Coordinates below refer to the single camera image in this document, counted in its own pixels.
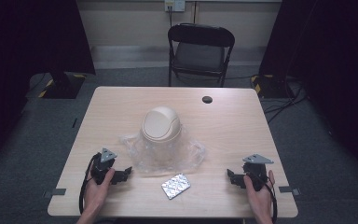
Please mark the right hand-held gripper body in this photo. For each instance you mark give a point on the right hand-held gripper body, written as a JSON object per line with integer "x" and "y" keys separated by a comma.
{"x": 256, "y": 174}

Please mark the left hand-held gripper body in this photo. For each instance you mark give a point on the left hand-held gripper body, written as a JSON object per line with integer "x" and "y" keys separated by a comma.
{"x": 99, "y": 169}

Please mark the person's left hand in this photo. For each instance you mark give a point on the person's left hand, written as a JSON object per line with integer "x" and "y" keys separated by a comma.
{"x": 94, "y": 193}

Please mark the person's right hand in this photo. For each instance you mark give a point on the person's right hand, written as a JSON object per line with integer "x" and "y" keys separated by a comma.
{"x": 262, "y": 199}

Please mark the silver foil blister pack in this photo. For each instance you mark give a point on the silver foil blister pack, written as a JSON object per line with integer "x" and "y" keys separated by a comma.
{"x": 176, "y": 186}

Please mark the clear plastic bag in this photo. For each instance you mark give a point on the clear plastic bag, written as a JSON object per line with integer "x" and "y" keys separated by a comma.
{"x": 186, "y": 155}

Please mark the small black floor tape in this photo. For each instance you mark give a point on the small black floor tape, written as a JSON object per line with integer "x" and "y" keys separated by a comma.
{"x": 74, "y": 122}

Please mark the beige swing-lid trash bin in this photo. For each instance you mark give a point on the beige swing-lid trash bin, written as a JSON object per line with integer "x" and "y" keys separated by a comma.
{"x": 161, "y": 124}

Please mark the black stand base striped tape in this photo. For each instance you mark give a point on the black stand base striped tape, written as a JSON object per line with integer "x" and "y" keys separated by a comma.
{"x": 270, "y": 87}
{"x": 63, "y": 85}

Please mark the black folding chair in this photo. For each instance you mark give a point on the black folding chair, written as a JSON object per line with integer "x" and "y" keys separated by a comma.
{"x": 200, "y": 56}

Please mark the black curtain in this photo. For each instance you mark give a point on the black curtain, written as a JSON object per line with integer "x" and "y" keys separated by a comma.
{"x": 332, "y": 56}
{"x": 28, "y": 46}

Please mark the white wall outlet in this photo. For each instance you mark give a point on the white wall outlet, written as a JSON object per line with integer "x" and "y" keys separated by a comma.
{"x": 174, "y": 4}

